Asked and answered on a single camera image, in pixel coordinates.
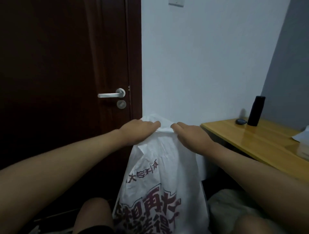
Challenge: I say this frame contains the person's right hand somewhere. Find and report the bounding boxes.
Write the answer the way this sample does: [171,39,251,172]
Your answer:
[171,121,215,155]

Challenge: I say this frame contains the person's left hand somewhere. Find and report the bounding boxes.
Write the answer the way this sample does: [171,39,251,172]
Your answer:
[118,119,162,147]

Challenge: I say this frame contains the white bag with red print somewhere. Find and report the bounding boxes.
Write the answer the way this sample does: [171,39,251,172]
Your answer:
[112,113,211,234]

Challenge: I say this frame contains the grey woven sack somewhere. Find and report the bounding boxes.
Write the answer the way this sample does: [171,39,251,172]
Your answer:
[207,189,288,234]

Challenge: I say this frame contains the person's right forearm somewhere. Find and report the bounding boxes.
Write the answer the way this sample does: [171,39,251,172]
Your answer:
[207,142,309,234]

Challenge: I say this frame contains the person's left forearm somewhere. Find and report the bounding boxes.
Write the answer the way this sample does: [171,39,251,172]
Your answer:
[0,129,126,234]

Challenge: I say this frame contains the person's left leg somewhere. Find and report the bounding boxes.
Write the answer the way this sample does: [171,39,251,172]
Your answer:
[72,197,114,234]

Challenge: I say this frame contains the person's leg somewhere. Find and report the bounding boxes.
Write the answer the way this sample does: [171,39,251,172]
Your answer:
[72,197,114,234]
[233,214,273,234]

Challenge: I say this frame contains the person's right leg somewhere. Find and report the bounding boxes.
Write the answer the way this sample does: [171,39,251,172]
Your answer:
[233,214,273,234]

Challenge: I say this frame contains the yellow wooden desk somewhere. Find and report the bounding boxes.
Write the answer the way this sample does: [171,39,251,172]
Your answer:
[201,117,309,184]

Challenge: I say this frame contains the black cylindrical bottle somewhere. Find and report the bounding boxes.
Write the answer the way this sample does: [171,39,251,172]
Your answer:
[247,95,266,127]

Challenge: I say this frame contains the dark brown wooden door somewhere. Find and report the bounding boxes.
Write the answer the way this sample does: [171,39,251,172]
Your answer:
[125,0,143,121]

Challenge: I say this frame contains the white tissue sheet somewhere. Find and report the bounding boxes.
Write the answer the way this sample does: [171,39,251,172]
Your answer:
[291,125,309,143]

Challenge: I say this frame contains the black shorts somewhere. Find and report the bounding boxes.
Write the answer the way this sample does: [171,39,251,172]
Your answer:
[78,225,115,234]

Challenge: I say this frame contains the silver door handle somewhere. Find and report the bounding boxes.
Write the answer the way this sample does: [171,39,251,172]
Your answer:
[97,88,126,99]

